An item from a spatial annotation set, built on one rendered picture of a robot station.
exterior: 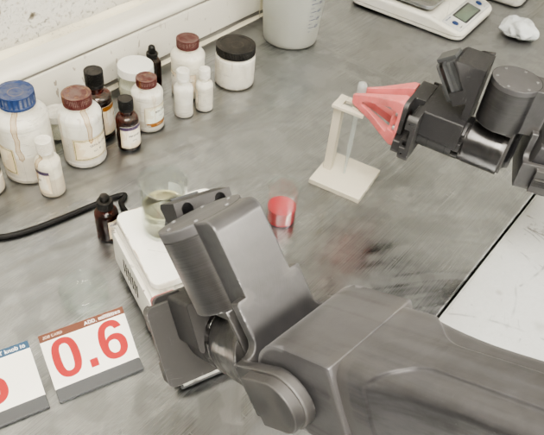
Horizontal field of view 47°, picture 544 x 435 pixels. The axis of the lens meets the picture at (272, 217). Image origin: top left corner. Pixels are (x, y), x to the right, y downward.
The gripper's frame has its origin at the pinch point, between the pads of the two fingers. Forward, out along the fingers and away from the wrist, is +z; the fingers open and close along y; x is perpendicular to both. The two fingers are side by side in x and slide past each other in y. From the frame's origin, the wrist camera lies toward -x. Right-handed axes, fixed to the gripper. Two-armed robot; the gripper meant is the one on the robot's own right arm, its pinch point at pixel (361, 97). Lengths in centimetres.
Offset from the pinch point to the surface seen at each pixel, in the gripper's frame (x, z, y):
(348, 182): 13.3, -1.4, 1.4
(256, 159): 14.4, 12.7, 3.8
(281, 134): 14.3, 12.7, -3.9
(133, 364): 14.0, 5.1, 41.8
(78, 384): 14.0, 8.4, 46.7
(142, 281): 7.9, 8.2, 36.1
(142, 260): 5.6, 8.8, 35.2
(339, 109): 1.9, 2.1, 1.5
